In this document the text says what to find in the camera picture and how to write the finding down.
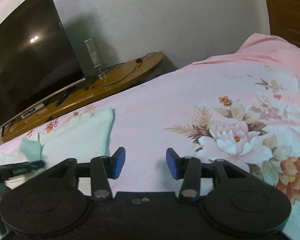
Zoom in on white small cloth garment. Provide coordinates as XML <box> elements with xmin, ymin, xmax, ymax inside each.
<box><xmin>0</xmin><ymin>108</ymin><xmax>115</xmax><ymax>189</ymax></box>

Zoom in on silver set-top box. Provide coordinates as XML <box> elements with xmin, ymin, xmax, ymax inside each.
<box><xmin>20</xmin><ymin>102</ymin><xmax>45</xmax><ymax>119</ymax></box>

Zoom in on wooden tv stand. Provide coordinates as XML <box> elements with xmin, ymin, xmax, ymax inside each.
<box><xmin>0</xmin><ymin>51</ymin><xmax>164</xmax><ymax>145</ymax></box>

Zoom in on pink floral bed sheet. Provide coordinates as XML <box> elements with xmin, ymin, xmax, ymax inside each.
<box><xmin>0</xmin><ymin>32</ymin><xmax>300</xmax><ymax>238</ymax></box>

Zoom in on black flat screen television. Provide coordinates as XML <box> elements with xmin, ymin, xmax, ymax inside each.
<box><xmin>0</xmin><ymin>0</ymin><xmax>84</xmax><ymax>128</ymax></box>

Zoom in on black cable on stand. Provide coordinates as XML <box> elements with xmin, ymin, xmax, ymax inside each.
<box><xmin>83</xmin><ymin>51</ymin><xmax>158</xmax><ymax>92</ymax></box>

